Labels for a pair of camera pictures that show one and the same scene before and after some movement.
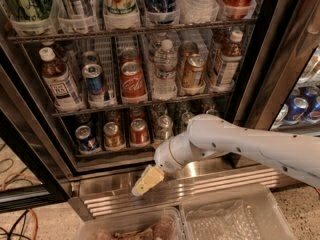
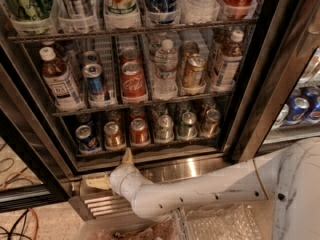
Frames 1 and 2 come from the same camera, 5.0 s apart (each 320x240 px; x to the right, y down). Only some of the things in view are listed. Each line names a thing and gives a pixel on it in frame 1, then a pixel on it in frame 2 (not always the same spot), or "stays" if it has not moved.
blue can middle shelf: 95,84 stays
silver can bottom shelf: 165,127 stays
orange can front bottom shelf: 113,140 stays
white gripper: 165,158 to 116,179
